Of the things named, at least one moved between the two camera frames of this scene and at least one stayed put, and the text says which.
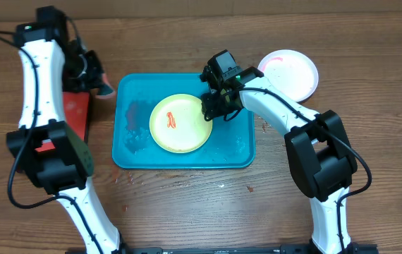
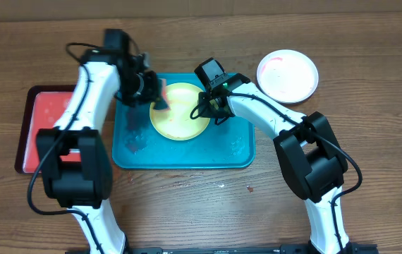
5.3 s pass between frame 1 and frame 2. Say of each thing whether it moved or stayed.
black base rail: stayed
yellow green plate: moved
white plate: stayed
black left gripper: moved
